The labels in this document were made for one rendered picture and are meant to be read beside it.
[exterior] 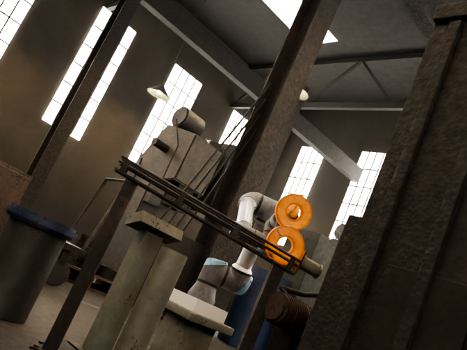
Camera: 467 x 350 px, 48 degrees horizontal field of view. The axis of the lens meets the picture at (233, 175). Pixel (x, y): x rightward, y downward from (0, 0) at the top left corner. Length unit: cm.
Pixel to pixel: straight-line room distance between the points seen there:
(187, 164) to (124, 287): 539
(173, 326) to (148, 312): 62
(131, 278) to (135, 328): 23
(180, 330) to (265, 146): 308
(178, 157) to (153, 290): 557
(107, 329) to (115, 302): 11
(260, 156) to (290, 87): 84
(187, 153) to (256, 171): 234
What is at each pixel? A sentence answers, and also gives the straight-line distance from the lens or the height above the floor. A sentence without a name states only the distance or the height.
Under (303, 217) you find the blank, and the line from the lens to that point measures 222.
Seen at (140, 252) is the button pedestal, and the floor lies 46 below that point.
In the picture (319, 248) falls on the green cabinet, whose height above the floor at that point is 133.
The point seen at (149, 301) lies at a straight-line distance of 218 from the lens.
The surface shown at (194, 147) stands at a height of 220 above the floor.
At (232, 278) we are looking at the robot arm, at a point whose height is 53.
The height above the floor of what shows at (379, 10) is 760.
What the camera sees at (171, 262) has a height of 47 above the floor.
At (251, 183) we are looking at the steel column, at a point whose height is 158.
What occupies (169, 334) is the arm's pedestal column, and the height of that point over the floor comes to 15.
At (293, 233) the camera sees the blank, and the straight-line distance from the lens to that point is 210.
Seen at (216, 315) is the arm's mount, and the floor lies 33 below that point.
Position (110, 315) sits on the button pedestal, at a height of 17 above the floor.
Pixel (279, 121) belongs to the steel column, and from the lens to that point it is 559.
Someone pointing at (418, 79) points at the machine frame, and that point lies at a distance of 210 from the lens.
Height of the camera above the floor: 42
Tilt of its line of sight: 12 degrees up
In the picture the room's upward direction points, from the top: 24 degrees clockwise
